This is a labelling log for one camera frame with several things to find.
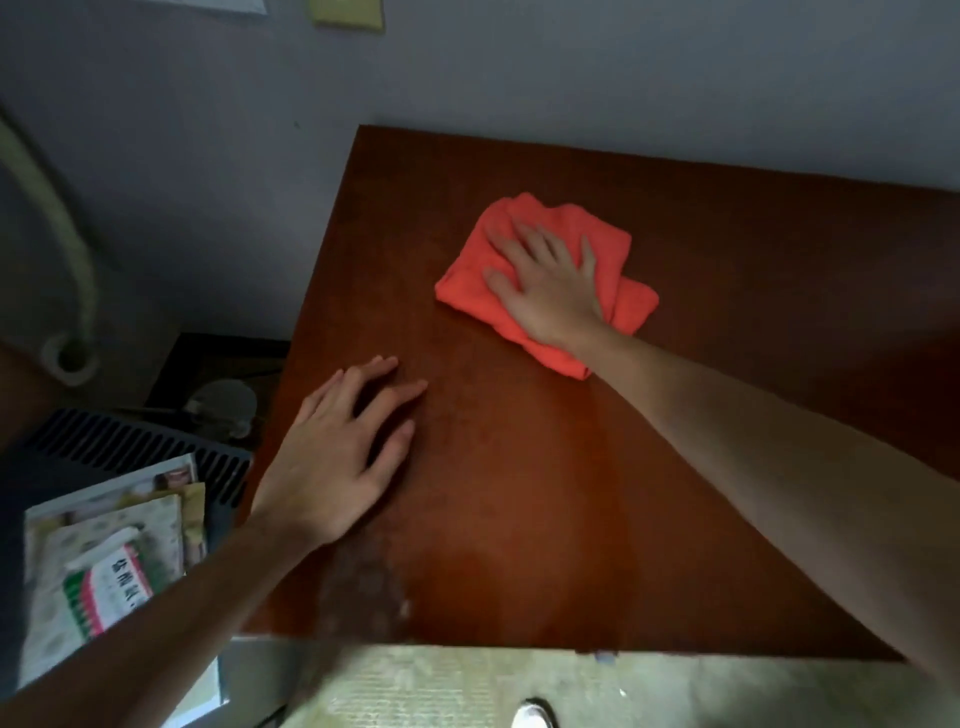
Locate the person's right hand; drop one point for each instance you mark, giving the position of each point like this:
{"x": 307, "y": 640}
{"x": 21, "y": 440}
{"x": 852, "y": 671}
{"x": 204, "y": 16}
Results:
{"x": 555, "y": 300}

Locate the person's left hand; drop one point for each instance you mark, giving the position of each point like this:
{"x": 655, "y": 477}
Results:
{"x": 322, "y": 472}

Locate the red cloth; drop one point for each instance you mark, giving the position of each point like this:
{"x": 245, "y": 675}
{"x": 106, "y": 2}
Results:
{"x": 465, "y": 289}

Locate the person's left forearm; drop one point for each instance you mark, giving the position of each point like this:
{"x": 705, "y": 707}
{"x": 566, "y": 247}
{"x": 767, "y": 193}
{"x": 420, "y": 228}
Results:
{"x": 150, "y": 637}

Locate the person's right forearm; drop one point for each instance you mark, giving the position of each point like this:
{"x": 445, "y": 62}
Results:
{"x": 750, "y": 465}

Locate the white round floor object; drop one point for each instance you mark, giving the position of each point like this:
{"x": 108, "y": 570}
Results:
{"x": 225, "y": 401}

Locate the yellowish floral paper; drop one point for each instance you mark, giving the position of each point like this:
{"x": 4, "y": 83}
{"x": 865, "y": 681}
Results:
{"x": 193, "y": 517}

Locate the dark baseboard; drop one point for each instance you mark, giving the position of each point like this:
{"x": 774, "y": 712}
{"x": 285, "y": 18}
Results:
{"x": 225, "y": 345}

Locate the brown wooden table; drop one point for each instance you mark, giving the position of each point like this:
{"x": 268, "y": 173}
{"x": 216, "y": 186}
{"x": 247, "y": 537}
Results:
{"x": 525, "y": 525}

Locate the white magazine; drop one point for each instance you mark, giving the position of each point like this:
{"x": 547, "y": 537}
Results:
{"x": 112, "y": 487}

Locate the dark grey cabinet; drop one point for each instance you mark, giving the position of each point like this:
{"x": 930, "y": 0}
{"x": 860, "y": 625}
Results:
{"x": 112, "y": 442}

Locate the striped medicine box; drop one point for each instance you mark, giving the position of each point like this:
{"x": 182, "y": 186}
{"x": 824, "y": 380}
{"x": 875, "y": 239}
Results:
{"x": 112, "y": 592}

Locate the white pipe collar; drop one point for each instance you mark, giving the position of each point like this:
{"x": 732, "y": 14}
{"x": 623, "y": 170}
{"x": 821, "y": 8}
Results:
{"x": 52, "y": 367}

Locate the brown curtain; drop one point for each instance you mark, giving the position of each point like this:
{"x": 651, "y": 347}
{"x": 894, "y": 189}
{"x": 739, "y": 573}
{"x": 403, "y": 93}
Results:
{"x": 15, "y": 397}

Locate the white shoe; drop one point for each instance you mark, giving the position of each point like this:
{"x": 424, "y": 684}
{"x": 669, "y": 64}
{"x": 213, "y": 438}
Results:
{"x": 529, "y": 718}

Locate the white insulated pipe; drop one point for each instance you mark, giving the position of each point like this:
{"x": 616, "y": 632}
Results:
{"x": 75, "y": 255}

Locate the white wall socket plate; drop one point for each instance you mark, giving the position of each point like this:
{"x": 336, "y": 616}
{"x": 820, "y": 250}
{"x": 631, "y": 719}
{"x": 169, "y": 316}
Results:
{"x": 225, "y": 4}

